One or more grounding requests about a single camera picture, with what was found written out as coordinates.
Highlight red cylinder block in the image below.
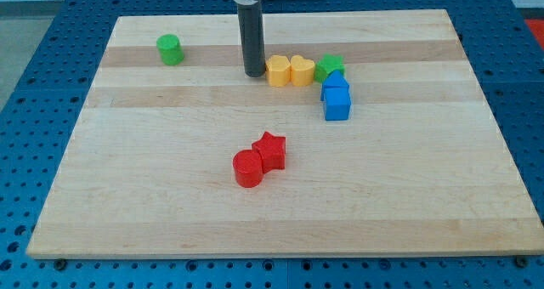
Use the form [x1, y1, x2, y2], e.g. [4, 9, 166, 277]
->
[232, 150, 264, 188]

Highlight green star block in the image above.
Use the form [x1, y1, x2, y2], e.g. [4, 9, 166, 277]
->
[314, 54, 345, 82]

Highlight blue pentagon house block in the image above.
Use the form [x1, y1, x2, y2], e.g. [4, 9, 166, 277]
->
[320, 71, 349, 101]

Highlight green cylinder block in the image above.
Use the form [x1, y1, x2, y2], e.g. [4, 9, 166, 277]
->
[156, 34, 184, 65]

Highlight yellow heart block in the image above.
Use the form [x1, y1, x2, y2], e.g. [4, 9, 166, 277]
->
[291, 54, 315, 87]

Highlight blue cube block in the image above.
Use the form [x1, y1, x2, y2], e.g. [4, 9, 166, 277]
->
[324, 88, 351, 121]

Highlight red star block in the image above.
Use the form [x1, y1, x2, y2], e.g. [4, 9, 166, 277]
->
[252, 131, 286, 173]

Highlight yellow pentagon block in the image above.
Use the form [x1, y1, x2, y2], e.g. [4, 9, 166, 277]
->
[265, 55, 291, 87]

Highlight grey cylindrical pointer rod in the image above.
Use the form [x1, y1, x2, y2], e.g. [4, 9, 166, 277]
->
[237, 1, 265, 77]

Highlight light wooden board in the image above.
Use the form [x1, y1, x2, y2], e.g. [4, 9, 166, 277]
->
[26, 9, 543, 259]

